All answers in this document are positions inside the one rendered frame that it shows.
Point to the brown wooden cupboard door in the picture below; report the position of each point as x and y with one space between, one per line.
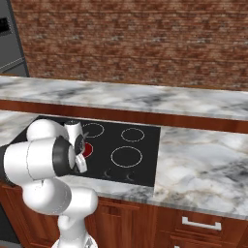
32 223
126 226

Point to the grey steel appliance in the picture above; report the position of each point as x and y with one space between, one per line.
11 48

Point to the dark grey appliance front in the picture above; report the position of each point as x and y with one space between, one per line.
8 227

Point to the black glass hob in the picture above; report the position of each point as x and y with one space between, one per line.
142 155

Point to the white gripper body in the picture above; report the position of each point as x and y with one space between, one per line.
81 163

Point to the grey hob knob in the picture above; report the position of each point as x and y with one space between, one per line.
107 174
130 177

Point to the brown wooden drawer front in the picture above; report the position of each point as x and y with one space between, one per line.
206 243
232 226

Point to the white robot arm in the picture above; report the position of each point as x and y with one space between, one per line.
32 161

